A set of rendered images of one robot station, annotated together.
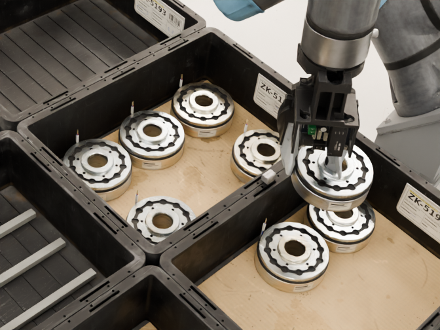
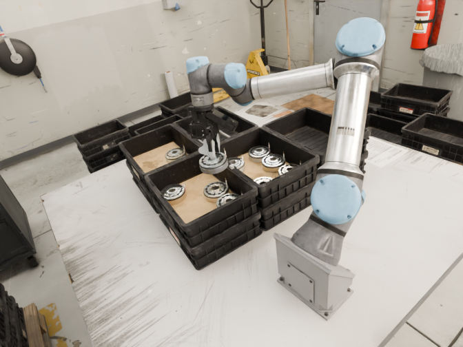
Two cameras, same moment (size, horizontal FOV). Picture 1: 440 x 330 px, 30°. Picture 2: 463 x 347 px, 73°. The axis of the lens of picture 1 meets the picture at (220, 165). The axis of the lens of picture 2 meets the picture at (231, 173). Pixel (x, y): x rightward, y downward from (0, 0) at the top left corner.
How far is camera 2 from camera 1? 161 cm
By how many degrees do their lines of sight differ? 81
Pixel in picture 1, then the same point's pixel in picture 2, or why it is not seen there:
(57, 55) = (320, 146)
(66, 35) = not seen: hidden behind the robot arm
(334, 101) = (197, 118)
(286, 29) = (412, 239)
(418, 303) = not seen: hidden behind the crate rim
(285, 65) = (375, 235)
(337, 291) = (202, 204)
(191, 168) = (262, 174)
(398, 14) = not seen: hidden behind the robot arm
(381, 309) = (191, 215)
